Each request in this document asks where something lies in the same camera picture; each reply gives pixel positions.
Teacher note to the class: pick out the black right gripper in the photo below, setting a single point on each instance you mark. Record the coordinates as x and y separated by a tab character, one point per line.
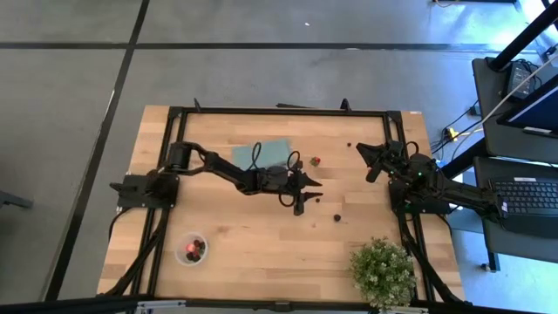
390	159

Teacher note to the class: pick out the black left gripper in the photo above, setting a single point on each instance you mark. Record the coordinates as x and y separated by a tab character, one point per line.
279	179

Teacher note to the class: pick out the red strawberry green leaves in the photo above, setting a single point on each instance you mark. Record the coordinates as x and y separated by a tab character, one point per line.
315	161

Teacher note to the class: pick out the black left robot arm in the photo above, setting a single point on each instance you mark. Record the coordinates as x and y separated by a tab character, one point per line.
218	168

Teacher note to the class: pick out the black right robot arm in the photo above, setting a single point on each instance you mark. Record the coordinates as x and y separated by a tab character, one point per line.
457	194

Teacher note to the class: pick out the teal folded cloth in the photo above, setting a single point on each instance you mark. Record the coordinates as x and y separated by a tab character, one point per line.
270	152

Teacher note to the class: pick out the yellow power plug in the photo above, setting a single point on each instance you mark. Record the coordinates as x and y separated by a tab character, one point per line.
452	132

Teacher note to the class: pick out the black desk foot beam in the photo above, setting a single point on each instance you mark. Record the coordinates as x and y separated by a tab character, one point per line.
464	159

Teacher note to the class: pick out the potted green plant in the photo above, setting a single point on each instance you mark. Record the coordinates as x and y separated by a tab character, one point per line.
383	272

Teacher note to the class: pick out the black desk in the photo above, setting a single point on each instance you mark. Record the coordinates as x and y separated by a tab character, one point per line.
488	131
501	244

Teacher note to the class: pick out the clear round plastic container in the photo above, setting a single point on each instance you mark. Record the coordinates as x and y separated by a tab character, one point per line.
178	253

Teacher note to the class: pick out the black keyboard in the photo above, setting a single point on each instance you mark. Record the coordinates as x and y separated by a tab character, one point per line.
527	196

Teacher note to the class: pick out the black power brick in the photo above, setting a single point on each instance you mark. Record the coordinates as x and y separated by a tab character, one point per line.
521	78

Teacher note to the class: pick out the black monitor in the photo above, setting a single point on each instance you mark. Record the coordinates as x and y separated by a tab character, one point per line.
536	109

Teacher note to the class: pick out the black diagonal pole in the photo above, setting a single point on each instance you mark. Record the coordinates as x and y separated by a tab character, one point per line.
523	37

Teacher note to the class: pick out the black rig crossbar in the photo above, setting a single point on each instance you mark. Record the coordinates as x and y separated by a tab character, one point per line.
65	305

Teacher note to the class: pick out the silver aluminium bracket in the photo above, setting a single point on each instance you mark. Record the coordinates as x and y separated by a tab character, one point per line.
159	307
403	311

